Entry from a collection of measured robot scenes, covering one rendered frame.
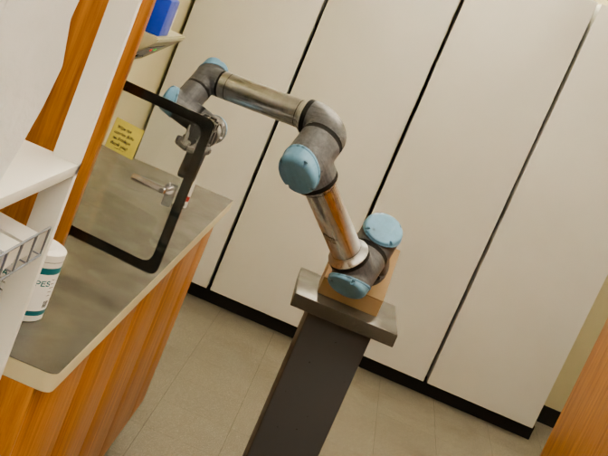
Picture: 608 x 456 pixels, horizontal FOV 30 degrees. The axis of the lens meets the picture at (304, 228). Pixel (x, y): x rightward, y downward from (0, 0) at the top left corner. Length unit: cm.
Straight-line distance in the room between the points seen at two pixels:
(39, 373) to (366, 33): 387
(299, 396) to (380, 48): 271
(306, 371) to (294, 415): 14
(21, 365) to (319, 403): 144
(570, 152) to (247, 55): 169
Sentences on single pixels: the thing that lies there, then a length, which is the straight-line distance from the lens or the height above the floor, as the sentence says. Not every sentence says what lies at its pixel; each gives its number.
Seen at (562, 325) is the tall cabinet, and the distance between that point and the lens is 599.
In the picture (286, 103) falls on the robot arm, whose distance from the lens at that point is 300.
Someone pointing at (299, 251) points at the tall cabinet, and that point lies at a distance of 589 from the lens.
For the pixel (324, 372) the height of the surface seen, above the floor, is 73.
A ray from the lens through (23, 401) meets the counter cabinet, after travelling 217.
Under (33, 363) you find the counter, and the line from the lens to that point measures 216.
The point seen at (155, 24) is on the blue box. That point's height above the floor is 153.
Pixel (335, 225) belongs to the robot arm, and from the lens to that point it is 300.
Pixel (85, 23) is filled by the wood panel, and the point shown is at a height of 148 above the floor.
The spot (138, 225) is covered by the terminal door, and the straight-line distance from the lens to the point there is 271.
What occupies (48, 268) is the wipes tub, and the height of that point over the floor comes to 106.
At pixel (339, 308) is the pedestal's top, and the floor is 94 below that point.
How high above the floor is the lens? 178
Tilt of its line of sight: 12 degrees down
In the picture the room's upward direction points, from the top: 23 degrees clockwise
